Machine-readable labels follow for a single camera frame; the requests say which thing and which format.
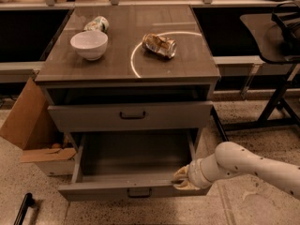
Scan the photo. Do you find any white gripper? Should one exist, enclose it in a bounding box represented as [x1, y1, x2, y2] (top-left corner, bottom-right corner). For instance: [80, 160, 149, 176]
[172, 159, 206, 190]

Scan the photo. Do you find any grey drawer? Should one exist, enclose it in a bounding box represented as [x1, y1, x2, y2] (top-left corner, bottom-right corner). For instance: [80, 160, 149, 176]
[59, 129, 209, 202]
[48, 101, 212, 132]

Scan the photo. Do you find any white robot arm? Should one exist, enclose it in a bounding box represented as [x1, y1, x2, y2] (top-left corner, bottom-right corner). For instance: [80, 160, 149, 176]
[173, 142, 300, 199]

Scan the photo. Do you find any grey top drawer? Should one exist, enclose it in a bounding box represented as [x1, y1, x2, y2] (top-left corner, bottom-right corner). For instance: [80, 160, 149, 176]
[48, 101, 212, 132]

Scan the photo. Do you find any grey drawer cabinet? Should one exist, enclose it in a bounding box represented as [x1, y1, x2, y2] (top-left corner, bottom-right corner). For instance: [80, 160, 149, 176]
[34, 5, 221, 148]

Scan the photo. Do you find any crushed metal can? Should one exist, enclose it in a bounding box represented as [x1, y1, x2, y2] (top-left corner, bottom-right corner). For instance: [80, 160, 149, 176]
[142, 33, 176, 59]

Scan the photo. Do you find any black bar on floor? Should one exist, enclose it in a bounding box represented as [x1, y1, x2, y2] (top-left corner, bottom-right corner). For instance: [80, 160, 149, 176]
[13, 193, 36, 225]

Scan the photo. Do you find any white ceramic bowl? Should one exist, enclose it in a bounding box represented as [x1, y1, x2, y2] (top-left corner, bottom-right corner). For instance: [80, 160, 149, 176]
[70, 30, 108, 61]

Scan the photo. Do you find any brown cardboard box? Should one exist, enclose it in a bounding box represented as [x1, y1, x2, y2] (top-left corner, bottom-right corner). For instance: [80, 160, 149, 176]
[0, 79, 76, 176]

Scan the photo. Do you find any black side table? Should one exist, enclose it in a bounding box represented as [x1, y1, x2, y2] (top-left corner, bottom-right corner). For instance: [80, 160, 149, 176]
[211, 12, 300, 142]

